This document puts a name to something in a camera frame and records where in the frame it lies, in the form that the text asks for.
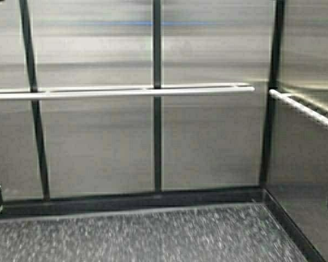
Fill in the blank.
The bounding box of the rear elevator handrail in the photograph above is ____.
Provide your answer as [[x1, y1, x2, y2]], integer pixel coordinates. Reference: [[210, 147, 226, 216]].
[[0, 84, 255, 101]]

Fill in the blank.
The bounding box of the side elevator handrail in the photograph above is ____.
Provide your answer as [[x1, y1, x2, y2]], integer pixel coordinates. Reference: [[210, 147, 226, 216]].
[[269, 90, 328, 130]]

